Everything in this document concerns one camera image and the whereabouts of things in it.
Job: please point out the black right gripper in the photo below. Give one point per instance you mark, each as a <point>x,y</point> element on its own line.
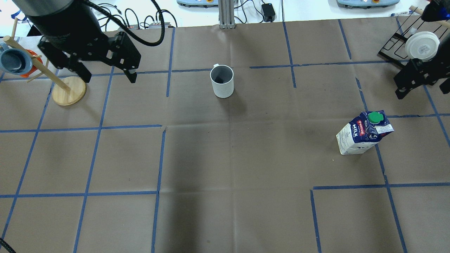
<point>429,69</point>

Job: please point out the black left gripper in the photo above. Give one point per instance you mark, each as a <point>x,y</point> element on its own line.
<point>81,43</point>

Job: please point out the blue white milk carton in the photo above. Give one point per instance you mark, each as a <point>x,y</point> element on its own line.
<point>363,132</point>

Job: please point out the white mug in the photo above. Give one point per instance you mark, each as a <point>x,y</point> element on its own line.
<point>222,78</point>

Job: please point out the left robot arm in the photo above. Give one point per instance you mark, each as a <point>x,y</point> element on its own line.
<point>71,35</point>

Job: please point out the wooden mug tree stand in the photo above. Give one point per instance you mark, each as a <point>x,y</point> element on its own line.
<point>69,90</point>

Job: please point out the orange mug on stand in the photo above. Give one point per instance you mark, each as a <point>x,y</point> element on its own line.
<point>29,66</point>

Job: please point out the teach pendant on bench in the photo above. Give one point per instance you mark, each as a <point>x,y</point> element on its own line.
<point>198,3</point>

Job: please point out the black power adapter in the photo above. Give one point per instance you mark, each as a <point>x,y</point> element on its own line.
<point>268,12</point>

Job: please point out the black wire dish rack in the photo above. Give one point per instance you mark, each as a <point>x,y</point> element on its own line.
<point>393,51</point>

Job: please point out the aluminium frame post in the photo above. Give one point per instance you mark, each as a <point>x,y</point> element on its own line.
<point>226,14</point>

